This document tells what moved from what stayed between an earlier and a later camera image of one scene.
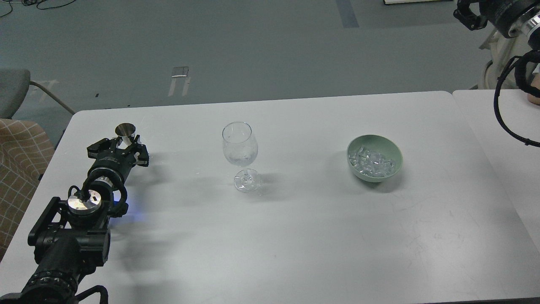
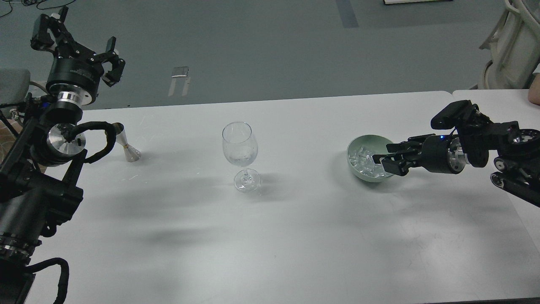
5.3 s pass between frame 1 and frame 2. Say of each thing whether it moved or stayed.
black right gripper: moved
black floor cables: stayed
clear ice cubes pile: stayed
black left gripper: moved
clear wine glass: stayed
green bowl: stayed
